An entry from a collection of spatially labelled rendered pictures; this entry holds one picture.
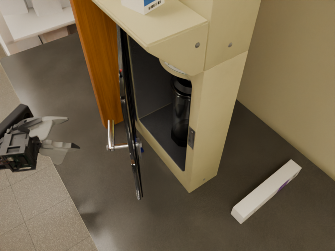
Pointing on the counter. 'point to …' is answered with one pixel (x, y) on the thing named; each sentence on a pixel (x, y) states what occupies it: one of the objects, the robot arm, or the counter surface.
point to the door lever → (113, 138)
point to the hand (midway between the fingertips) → (72, 132)
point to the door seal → (129, 107)
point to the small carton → (142, 5)
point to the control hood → (164, 32)
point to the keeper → (191, 137)
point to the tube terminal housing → (212, 87)
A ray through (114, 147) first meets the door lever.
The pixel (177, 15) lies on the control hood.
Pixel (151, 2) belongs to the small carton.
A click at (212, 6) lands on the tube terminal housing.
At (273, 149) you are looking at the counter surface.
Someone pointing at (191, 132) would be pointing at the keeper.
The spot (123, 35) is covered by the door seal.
